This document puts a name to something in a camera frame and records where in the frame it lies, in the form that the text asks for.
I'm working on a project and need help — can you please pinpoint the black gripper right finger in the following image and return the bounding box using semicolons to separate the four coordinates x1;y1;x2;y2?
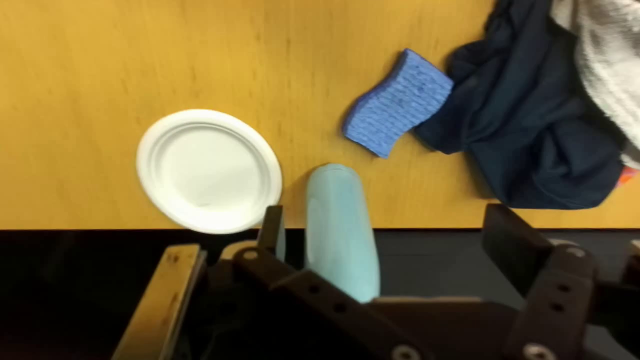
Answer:
481;204;553;294

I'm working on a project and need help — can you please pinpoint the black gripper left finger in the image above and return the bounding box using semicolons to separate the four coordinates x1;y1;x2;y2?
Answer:
258;206;286;259

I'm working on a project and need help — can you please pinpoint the light blue cup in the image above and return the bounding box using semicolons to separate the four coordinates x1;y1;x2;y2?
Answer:
306;163;380;301

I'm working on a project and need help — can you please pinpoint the white paper plate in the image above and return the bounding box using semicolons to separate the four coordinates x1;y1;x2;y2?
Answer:
136;108;281;233

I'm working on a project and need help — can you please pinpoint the navy blue cloth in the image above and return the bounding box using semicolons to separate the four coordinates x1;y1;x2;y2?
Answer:
415;0;626;210

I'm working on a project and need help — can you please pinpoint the blue sponge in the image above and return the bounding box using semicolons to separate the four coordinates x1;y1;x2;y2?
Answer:
342;47;453;158

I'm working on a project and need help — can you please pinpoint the large white pink cloth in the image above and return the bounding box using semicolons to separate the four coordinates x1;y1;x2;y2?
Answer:
549;0;640;170

